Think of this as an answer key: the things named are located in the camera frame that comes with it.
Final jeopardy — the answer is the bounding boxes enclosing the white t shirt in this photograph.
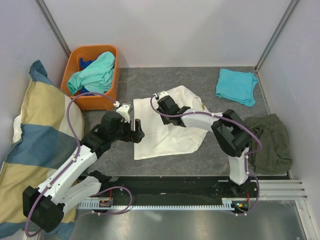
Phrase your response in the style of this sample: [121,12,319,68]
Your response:
[133,97,207,160]

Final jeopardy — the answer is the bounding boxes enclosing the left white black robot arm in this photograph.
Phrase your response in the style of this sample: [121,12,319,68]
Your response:
[22,106,145,233]

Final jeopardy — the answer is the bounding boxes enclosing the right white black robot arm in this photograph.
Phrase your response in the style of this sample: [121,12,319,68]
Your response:
[151,92,251,197]

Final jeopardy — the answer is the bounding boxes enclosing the orange plastic basket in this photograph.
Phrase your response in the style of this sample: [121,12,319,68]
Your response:
[60,44,120,111]

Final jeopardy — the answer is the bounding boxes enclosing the mint green t shirt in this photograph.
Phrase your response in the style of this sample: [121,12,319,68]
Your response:
[67,51,116,96]

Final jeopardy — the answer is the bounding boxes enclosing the blue beige checkered pillow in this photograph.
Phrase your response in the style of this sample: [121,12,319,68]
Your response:
[0,60,85,238]

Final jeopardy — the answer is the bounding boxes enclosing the folded turquoise t shirt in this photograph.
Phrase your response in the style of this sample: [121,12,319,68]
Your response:
[215,69,258,107]

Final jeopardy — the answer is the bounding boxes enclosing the dark blue t shirt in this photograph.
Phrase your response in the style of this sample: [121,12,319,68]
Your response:
[79,57,95,71]

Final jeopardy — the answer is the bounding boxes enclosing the olive green t shirt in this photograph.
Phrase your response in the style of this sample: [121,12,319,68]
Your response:
[244,113,293,175]

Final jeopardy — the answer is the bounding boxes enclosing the aluminium extrusion rails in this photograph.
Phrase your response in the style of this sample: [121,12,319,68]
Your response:
[259,179,308,201]

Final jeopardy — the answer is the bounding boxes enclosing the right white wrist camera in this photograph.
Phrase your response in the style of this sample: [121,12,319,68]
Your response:
[153,91,169,101]

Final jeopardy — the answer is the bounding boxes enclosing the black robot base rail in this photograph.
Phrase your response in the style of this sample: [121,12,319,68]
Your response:
[90,171,258,205]

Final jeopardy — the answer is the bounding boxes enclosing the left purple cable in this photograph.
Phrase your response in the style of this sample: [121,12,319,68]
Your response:
[24,92,133,237]

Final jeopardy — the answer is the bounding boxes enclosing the purple cable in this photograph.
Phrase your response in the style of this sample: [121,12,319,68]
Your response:
[149,93,263,217]
[24,92,133,237]

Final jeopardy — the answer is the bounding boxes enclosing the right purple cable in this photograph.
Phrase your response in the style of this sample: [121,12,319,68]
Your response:
[149,93,263,217]

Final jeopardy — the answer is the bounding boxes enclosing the right aluminium corner post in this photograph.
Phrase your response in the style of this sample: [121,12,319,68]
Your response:
[254,0,300,73]

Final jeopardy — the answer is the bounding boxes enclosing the aluminium corner post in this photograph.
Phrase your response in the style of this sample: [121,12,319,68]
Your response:
[254,0,300,73]
[34,0,71,58]

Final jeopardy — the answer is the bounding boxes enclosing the white slotted cable duct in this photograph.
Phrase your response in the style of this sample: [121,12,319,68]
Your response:
[76,198,250,211]

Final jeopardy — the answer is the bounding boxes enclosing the left aluminium corner post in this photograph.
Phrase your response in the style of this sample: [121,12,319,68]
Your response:
[34,0,71,58]

